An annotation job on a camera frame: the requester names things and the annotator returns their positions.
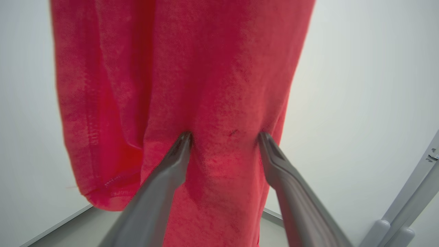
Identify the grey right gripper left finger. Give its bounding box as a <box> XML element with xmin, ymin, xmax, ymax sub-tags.
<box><xmin>98</xmin><ymin>132</ymin><xmax>192</xmax><ymax>247</ymax></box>

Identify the grey partition bottom rail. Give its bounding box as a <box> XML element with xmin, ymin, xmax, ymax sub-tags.
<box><xmin>20</xmin><ymin>204</ymin><xmax>94</xmax><ymax>247</ymax></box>
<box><xmin>262</xmin><ymin>208</ymin><xmax>285</xmax><ymax>227</ymax></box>

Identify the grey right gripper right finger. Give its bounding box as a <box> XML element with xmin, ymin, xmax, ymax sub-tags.
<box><xmin>258</xmin><ymin>132</ymin><xmax>354</xmax><ymax>247</ymax></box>

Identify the grey partition post with feet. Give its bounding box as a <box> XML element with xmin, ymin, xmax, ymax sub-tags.
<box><xmin>358</xmin><ymin>130</ymin><xmax>439</xmax><ymax>247</ymax></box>

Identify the red clothing item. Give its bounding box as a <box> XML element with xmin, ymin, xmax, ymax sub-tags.
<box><xmin>50</xmin><ymin>0</ymin><xmax>316</xmax><ymax>247</ymax></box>

